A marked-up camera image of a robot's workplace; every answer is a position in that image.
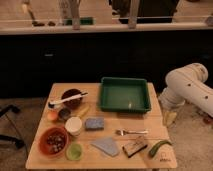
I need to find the blue grey towel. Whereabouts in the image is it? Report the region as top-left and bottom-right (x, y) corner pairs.
(91, 137), (119, 157)

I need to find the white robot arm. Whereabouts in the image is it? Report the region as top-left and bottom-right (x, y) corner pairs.
(158, 63), (213, 126)

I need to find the green plastic tray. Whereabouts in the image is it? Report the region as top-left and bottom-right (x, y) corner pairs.
(98, 77), (151, 113)

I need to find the dark brown bowl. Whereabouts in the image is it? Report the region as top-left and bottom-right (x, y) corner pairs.
(61, 88), (84, 110)

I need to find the blue sponge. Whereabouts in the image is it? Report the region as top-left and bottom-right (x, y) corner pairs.
(85, 117), (104, 130)

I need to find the silver fork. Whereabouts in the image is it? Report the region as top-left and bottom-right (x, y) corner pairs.
(115, 130), (148, 136)

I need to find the small dark cup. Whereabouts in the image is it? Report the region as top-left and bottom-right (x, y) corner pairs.
(58, 108), (71, 121)

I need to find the white cup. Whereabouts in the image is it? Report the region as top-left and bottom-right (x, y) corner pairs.
(65, 117), (82, 136)

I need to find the wooden table board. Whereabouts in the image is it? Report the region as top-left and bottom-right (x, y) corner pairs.
(26, 83), (177, 169)

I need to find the orange peach fruit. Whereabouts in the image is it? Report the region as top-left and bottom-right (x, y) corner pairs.
(47, 111), (58, 121)

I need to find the wooden block brush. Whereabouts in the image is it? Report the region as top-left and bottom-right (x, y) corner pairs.
(122, 136), (148, 158)

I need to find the light green small bowl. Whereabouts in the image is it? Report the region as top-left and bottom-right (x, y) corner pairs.
(66, 143), (82, 161)

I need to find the orange bowl with nuts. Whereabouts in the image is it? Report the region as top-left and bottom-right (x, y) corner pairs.
(38, 127), (69, 158)

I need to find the green cucumber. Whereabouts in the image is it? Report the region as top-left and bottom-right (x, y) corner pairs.
(148, 140), (172, 158)

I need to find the black chair base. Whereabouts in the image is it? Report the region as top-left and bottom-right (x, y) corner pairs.
(0, 104), (27, 150)

